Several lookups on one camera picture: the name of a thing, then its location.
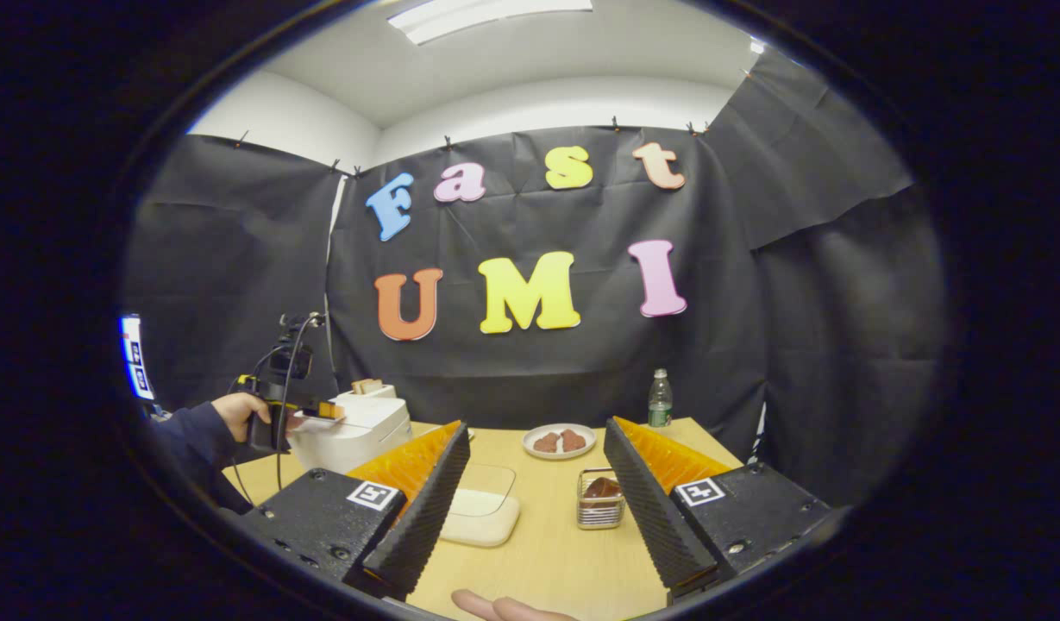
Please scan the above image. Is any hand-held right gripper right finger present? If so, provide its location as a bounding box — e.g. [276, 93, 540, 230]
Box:
[604, 417, 832, 605]

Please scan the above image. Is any white rice cooker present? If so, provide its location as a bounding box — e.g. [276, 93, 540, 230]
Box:
[286, 392, 413, 474]

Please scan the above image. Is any black backdrop cloth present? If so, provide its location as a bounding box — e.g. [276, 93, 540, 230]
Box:
[120, 47, 949, 510]

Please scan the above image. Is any white round plate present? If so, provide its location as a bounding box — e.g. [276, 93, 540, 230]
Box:
[522, 423, 598, 461]

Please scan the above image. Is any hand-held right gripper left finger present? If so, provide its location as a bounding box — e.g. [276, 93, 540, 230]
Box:
[241, 421, 472, 600]

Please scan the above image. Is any white printed panel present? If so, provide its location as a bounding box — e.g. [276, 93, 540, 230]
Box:
[120, 315, 157, 402]

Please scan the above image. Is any clear rice container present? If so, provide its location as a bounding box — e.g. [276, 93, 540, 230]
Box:
[439, 463, 522, 548]

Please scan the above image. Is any wire chopstick holder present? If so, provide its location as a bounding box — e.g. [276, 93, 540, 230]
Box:
[577, 467, 626, 530]

